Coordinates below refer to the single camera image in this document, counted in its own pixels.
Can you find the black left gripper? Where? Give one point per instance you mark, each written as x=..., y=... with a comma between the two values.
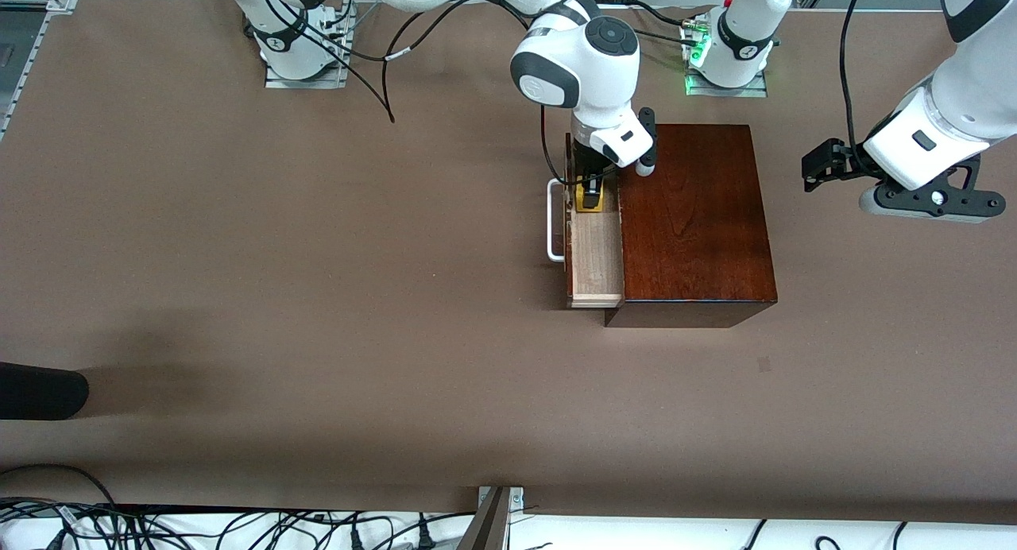
x=848, y=162

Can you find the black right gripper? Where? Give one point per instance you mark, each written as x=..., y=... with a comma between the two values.
x=589, y=167

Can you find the yellow cube block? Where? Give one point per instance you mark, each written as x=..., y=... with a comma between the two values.
x=581, y=204

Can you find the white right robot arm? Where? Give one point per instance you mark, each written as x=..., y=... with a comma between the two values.
x=588, y=73

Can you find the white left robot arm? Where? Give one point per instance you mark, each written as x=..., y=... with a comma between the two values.
x=961, y=105

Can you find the dark brown wooden cabinet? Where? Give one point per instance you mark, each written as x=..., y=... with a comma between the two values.
x=691, y=216

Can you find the aluminium edge profile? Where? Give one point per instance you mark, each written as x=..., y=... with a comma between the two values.
x=32, y=57

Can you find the black cylinder object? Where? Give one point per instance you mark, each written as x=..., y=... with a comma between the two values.
x=40, y=391

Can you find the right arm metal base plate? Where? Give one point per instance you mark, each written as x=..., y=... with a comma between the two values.
x=306, y=77

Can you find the metal bracket with bar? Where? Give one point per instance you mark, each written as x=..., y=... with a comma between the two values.
x=496, y=518

